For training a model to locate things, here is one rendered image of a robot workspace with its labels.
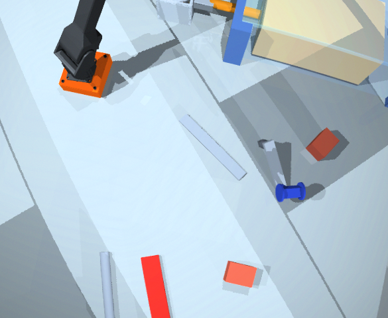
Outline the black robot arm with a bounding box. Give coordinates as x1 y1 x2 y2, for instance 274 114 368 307
53 0 105 83

